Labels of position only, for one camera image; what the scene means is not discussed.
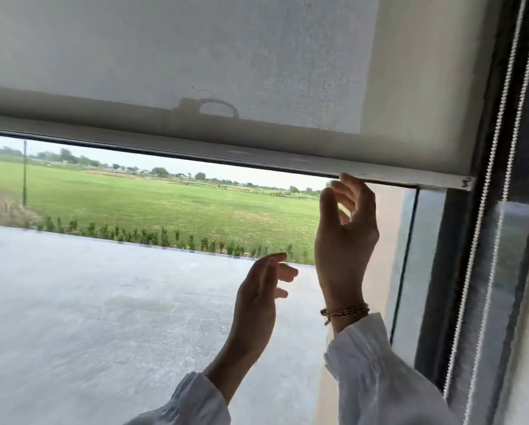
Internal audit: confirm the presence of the person's right hand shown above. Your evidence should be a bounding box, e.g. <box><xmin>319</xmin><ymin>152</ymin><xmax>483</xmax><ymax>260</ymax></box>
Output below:
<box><xmin>314</xmin><ymin>173</ymin><xmax>380</xmax><ymax>316</ymax></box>

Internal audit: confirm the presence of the person's left forearm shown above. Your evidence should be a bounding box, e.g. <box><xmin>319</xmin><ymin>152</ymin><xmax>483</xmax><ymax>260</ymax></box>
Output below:
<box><xmin>125</xmin><ymin>343</ymin><xmax>267</xmax><ymax>425</ymax></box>

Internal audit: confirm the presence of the row of small shrubs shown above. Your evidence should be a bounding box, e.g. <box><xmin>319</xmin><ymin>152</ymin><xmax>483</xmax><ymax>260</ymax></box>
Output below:
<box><xmin>21</xmin><ymin>216</ymin><xmax>319</xmax><ymax>264</ymax></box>

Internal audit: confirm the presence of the braided brown bracelet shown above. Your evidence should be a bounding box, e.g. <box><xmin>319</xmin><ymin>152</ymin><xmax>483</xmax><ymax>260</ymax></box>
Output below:
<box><xmin>320</xmin><ymin>303</ymin><xmax>370</xmax><ymax>326</ymax></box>

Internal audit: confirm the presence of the distant tree line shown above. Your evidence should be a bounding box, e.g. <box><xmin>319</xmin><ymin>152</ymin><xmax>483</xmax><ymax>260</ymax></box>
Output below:
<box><xmin>0</xmin><ymin>136</ymin><xmax>332</xmax><ymax>196</ymax></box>

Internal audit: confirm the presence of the person's right forearm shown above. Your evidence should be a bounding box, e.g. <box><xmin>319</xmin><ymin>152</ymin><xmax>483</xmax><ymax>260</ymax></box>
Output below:
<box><xmin>322</xmin><ymin>310</ymin><xmax>462</xmax><ymax>425</ymax></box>

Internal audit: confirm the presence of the dark window frame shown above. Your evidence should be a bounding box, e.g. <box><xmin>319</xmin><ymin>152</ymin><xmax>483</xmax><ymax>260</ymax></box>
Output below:
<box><xmin>414</xmin><ymin>0</ymin><xmax>529</xmax><ymax>425</ymax></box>

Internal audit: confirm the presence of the black window seal strip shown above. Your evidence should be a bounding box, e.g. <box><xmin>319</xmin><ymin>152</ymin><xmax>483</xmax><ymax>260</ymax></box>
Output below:
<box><xmin>389</xmin><ymin>187</ymin><xmax>420</xmax><ymax>346</ymax></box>

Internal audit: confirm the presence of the white bead chain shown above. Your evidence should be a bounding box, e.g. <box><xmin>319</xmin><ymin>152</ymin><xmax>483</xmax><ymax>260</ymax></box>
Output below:
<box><xmin>442</xmin><ymin>0</ymin><xmax>529</xmax><ymax>425</ymax></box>

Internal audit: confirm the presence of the grey roller blind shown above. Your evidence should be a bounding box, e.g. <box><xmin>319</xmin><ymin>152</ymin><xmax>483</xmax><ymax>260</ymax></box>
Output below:
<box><xmin>0</xmin><ymin>0</ymin><xmax>504</xmax><ymax>192</ymax></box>

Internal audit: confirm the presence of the person's left hand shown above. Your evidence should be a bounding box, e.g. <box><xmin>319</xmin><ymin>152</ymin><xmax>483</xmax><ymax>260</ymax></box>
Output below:
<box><xmin>235</xmin><ymin>253</ymin><xmax>299</xmax><ymax>355</ymax></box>

